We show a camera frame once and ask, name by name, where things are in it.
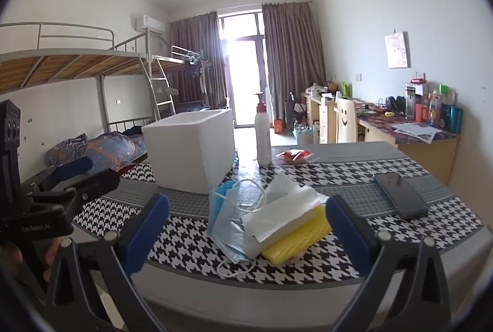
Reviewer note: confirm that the white foam box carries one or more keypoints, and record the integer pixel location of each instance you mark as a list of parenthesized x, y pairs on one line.
[(185, 155)]

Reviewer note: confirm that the orange bucket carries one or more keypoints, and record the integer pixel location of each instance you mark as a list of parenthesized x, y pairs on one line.
[(278, 126)]

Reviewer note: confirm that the black headphones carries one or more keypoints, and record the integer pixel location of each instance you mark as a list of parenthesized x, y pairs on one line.
[(398, 105)]

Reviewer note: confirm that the dark hanging clothes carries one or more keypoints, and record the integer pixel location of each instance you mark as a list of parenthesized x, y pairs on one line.
[(192, 68)]

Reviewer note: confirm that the glass balcony door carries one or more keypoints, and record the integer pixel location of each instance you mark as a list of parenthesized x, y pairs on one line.
[(246, 85)]

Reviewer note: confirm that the white air conditioner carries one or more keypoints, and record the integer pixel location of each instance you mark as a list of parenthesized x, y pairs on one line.
[(150, 24)]

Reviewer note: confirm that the white pump bottle red cap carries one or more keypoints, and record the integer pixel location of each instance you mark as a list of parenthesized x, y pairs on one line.
[(264, 139)]

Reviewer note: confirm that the wooden desk patterned cover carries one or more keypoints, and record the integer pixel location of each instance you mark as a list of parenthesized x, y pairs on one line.
[(435, 158)]

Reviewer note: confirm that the wooden chair smiley face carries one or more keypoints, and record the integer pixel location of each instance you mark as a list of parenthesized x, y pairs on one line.
[(346, 120)]

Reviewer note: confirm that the brown curtain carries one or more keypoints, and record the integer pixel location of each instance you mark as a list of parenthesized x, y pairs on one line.
[(292, 55), (192, 39)]

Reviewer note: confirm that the red snack packet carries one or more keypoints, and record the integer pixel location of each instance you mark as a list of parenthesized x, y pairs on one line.
[(294, 155)]

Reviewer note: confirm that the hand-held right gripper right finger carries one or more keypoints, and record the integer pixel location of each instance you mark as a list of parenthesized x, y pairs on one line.
[(346, 232)]

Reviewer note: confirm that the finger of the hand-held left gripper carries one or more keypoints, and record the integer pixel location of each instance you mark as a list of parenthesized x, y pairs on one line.
[(75, 165), (96, 182)]

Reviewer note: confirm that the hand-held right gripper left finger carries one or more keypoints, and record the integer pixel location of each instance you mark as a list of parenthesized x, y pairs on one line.
[(148, 232)]

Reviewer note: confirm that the yellow foam net sleeve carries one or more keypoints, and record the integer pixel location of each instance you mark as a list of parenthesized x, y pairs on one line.
[(296, 239)]

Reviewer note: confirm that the blue face mask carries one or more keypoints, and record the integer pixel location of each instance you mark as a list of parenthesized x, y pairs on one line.
[(231, 239), (221, 212)]

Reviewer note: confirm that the person's left hand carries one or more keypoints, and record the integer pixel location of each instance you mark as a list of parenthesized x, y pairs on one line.
[(11, 259)]

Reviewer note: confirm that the cluster of toiletry bottles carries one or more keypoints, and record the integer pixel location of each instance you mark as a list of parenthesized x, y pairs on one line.
[(446, 116)]

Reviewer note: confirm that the clear bottle red lid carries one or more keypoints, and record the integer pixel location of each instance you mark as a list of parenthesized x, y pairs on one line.
[(410, 103)]

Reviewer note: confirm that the blue orange patterned quilt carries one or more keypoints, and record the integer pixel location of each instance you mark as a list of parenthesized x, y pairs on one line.
[(92, 151)]

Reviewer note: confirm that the plain wooden desk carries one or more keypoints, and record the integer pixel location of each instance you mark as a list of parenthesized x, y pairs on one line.
[(327, 120)]

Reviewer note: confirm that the dark green long case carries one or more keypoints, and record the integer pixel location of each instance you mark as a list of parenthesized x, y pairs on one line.
[(400, 195)]

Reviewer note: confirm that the metal bunk bed ladder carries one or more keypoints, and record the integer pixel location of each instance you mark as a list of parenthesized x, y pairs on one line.
[(161, 79)]

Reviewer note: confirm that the houndstooth tablecloth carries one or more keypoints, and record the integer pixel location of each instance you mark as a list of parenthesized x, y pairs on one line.
[(192, 239)]

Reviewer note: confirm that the wall poster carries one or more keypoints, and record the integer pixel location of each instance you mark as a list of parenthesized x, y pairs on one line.
[(396, 50)]

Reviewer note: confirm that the white tissue paper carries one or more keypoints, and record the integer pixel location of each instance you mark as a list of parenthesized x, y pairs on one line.
[(277, 212)]

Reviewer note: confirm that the blue plaid bedding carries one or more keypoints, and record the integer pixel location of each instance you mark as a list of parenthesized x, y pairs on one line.
[(192, 106)]

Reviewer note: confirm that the green box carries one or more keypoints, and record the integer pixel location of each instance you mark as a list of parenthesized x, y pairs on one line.
[(346, 89)]

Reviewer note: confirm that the metal bunk bed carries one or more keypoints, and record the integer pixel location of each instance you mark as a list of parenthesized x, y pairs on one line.
[(181, 64), (69, 64)]

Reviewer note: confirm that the printed papers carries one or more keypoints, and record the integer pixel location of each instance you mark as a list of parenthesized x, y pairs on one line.
[(418, 131)]

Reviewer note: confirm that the pack of water bottles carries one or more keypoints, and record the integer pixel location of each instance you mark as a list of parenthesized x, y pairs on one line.
[(304, 133)]

